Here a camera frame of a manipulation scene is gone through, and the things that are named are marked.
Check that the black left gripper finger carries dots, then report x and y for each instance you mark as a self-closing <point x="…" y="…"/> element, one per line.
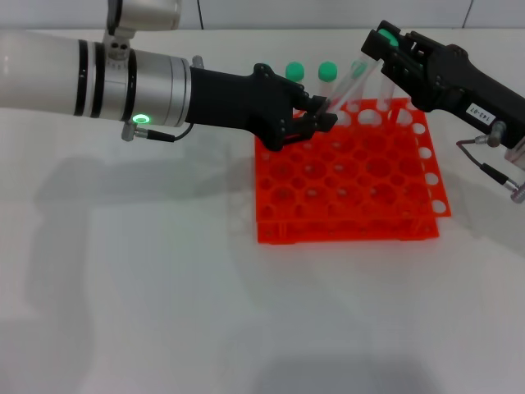
<point x="318" y="103"/>
<point x="328" y="122"/>

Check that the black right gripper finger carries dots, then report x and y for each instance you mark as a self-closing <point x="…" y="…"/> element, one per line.
<point x="375" y="41"/>
<point x="418" y="45"/>

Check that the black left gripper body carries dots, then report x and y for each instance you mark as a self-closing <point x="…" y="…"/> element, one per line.
<point x="238" y="102"/>

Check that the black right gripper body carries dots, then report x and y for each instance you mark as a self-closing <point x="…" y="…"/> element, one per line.
<point x="455" y="86"/>

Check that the clear graduated green-capped test tube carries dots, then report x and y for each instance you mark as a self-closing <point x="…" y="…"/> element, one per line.
<point x="348" y="84"/>

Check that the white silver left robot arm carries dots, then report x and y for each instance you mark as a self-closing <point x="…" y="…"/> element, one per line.
<point x="41" y="70"/>

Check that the orange plastic test tube rack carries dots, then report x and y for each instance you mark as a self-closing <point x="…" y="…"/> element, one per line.
<point x="348" y="193"/>

